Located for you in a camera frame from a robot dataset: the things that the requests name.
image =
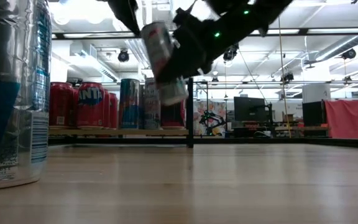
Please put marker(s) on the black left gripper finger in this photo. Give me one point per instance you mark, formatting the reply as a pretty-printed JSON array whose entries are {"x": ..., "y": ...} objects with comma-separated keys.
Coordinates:
[{"x": 126, "y": 14}]

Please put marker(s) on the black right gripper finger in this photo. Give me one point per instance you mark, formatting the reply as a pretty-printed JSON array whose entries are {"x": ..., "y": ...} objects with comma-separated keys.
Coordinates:
[{"x": 179, "y": 67}]

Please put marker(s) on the white Celsius can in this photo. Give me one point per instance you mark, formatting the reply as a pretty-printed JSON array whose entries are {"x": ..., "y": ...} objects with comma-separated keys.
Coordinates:
[
  {"x": 150, "y": 112},
  {"x": 157, "y": 40}
]

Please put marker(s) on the red soda can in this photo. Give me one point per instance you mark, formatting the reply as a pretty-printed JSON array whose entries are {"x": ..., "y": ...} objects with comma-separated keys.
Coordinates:
[{"x": 172, "y": 116}]

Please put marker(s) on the silver sugar-free Red Bull can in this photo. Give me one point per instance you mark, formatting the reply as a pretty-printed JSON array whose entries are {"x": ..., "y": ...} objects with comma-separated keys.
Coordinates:
[
  {"x": 11, "y": 109},
  {"x": 130, "y": 104}
]

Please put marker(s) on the red Fanta strawberry can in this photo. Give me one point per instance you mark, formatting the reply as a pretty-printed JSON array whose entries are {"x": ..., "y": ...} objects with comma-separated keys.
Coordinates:
[{"x": 90, "y": 109}]

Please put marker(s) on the red Coca-Cola Star Wars can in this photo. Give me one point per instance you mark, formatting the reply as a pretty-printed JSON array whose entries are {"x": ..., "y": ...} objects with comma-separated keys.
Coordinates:
[{"x": 61, "y": 105}]

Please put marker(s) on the small black green robot arm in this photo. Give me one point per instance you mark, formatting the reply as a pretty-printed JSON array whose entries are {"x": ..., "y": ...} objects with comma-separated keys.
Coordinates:
[{"x": 211, "y": 119}]

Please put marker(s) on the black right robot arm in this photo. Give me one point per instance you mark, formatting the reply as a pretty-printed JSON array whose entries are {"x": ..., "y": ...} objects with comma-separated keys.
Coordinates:
[{"x": 253, "y": 18}]

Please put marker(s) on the floral patterned curtain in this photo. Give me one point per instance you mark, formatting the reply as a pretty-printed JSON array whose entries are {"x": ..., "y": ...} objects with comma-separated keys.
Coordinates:
[{"x": 202, "y": 107}]

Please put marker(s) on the black monitor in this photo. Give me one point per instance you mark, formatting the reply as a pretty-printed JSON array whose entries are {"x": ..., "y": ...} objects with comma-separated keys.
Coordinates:
[
  {"x": 314, "y": 113},
  {"x": 249, "y": 109}
]

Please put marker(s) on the small brown cardboard box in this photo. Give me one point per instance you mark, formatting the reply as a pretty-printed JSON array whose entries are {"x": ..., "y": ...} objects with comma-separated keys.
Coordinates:
[{"x": 288, "y": 117}]

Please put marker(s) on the white tank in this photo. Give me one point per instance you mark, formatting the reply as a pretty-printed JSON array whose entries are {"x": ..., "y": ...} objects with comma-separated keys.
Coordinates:
[{"x": 315, "y": 92}]

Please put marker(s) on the black ceiling camera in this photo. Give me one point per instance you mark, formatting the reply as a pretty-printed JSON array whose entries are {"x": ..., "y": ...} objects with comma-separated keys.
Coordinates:
[
  {"x": 230, "y": 54},
  {"x": 287, "y": 76},
  {"x": 123, "y": 56},
  {"x": 349, "y": 53}
]

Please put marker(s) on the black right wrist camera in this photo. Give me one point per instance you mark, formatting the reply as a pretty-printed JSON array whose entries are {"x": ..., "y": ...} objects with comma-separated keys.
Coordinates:
[{"x": 228, "y": 6}]

